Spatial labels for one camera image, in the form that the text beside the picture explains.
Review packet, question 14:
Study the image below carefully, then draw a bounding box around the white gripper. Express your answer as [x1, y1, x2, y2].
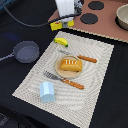
[55, 0, 82, 22]

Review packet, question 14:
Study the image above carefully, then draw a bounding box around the yellow toy box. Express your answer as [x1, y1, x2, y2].
[50, 20, 74, 31]

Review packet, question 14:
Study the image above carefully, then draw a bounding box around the yellow toy banana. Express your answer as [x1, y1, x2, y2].
[54, 38, 68, 47]

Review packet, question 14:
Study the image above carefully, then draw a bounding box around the orange toy bread loaf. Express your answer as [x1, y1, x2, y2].
[60, 59, 83, 71]

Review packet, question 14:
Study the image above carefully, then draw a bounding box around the light blue milk carton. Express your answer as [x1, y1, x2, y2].
[40, 81, 55, 103]

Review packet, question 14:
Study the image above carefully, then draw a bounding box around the beige bowl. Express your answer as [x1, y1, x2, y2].
[116, 4, 128, 30]

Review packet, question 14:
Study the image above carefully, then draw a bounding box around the grey frying pan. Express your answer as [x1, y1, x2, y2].
[0, 41, 39, 63]

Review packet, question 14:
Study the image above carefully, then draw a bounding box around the round wooden plate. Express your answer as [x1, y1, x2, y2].
[55, 55, 81, 79]

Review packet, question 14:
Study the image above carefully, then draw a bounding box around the beige woven placemat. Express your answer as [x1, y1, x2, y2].
[13, 32, 114, 128]

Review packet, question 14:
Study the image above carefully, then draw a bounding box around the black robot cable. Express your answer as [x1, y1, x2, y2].
[0, 0, 83, 28]

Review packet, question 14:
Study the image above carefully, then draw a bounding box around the knife with wooden handle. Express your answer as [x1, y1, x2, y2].
[58, 50, 97, 63]

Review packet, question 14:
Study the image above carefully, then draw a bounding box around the fork with wooden handle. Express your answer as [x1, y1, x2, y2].
[43, 71, 84, 90]

